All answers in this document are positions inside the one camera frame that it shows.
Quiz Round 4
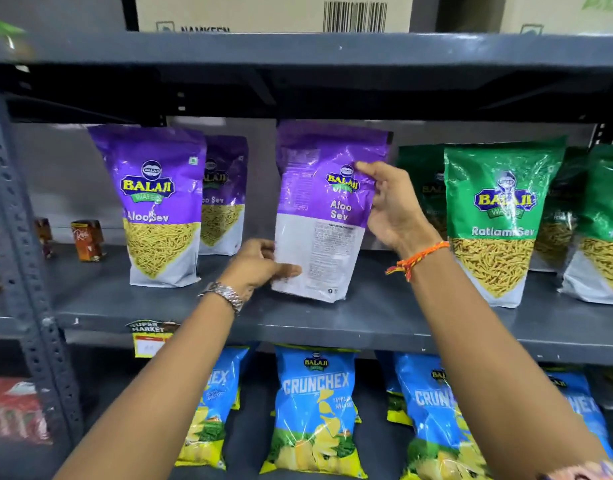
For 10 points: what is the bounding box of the person's right hand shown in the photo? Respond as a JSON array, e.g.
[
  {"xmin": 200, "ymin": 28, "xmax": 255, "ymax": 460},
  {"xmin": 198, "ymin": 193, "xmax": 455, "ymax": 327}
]
[{"xmin": 355, "ymin": 161, "xmax": 445, "ymax": 259}]

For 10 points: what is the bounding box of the person's left hand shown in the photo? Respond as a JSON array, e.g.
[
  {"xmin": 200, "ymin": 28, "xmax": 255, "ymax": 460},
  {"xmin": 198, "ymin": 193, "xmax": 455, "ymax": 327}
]
[{"xmin": 218, "ymin": 238, "xmax": 302, "ymax": 296}]

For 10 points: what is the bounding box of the purple snack pouch back label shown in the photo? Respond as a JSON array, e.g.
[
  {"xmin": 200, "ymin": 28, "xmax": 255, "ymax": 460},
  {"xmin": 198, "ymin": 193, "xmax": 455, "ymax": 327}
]
[{"xmin": 271, "ymin": 121, "xmax": 393, "ymax": 303}]

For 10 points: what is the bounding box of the person's right forearm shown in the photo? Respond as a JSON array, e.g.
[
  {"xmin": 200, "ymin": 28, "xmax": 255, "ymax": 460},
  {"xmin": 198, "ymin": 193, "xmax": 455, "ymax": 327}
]
[{"xmin": 400, "ymin": 246, "xmax": 612, "ymax": 480}]

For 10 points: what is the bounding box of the person's left forearm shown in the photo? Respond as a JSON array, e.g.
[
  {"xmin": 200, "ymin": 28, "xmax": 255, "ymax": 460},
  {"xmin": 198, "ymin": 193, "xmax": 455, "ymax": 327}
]
[{"xmin": 54, "ymin": 291, "xmax": 242, "ymax": 480}]

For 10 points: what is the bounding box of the green snack pouch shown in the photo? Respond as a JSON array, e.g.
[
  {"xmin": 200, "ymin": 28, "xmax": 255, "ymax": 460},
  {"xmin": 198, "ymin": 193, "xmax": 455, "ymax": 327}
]
[
  {"xmin": 529, "ymin": 147, "xmax": 590, "ymax": 273},
  {"xmin": 558, "ymin": 143, "xmax": 613, "ymax": 306},
  {"xmin": 396, "ymin": 144, "xmax": 449, "ymax": 241},
  {"xmin": 443, "ymin": 137, "xmax": 567, "ymax": 309}
]

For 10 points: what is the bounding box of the silver metal wristwatch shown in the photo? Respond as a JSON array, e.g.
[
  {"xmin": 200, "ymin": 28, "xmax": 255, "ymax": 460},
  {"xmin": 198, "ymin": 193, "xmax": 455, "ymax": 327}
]
[{"xmin": 198, "ymin": 281, "xmax": 245, "ymax": 316}]

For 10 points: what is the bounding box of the purple snack pouch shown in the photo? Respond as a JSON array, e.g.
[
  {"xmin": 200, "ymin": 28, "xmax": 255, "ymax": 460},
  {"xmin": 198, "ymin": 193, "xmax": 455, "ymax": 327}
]
[
  {"xmin": 199, "ymin": 135, "xmax": 249, "ymax": 257},
  {"xmin": 88, "ymin": 125, "xmax": 207, "ymax": 289}
]

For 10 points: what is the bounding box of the blue chips bag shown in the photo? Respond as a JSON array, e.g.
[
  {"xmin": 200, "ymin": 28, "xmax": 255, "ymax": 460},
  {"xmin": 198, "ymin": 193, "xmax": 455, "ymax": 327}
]
[
  {"xmin": 393, "ymin": 352, "xmax": 493, "ymax": 480},
  {"xmin": 260, "ymin": 344, "xmax": 368, "ymax": 480},
  {"xmin": 375, "ymin": 350, "xmax": 413, "ymax": 426},
  {"xmin": 543, "ymin": 367, "xmax": 613, "ymax": 464},
  {"xmin": 175, "ymin": 346, "xmax": 251, "ymax": 471}
]

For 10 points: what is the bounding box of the yellow shelf price tag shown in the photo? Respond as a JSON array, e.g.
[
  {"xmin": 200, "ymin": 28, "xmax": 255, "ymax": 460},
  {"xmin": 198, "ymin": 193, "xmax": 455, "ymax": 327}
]
[{"xmin": 126, "ymin": 319, "xmax": 180, "ymax": 359}]

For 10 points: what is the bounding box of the grey metal shelf rack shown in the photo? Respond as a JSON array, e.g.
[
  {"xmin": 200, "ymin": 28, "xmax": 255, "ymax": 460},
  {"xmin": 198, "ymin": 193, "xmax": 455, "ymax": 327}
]
[{"xmin": 0, "ymin": 31, "xmax": 613, "ymax": 480}]

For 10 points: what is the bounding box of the small brown box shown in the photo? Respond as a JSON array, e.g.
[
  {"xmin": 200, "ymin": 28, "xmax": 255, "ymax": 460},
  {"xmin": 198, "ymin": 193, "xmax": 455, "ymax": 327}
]
[
  {"xmin": 70, "ymin": 220, "xmax": 106, "ymax": 263},
  {"xmin": 34, "ymin": 218, "xmax": 55, "ymax": 259}
]

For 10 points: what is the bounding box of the cardboard box with barcode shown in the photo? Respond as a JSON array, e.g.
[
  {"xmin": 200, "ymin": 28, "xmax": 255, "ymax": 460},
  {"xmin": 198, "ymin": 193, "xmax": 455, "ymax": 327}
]
[{"xmin": 134, "ymin": 0, "xmax": 415, "ymax": 34}]

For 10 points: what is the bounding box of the plain cardboard box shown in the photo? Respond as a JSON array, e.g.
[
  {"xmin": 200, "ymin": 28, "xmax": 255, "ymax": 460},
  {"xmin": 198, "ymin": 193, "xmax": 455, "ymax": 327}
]
[{"xmin": 500, "ymin": 0, "xmax": 613, "ymax": 36}]

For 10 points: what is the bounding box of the red packet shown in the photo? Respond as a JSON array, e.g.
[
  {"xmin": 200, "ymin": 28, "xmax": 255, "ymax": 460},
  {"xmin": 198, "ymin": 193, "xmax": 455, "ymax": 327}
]
[{"xmin": 0, "ymin": 377, "xmax": 52, "ymax": 446}]

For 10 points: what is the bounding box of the patterned sleeve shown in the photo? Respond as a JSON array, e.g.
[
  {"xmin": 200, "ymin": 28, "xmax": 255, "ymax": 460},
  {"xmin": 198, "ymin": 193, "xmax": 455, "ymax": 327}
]
[{"xmin": 540, "ymin": 459, "xmax": 613, "ymax": 480}]

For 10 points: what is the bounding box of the orange thread bracelet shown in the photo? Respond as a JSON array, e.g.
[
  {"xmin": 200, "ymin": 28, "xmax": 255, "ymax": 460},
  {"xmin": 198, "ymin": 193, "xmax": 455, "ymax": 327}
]
[{"xmin": 385, "ymin": 241, "xmax": 451, "ymax": 282}]

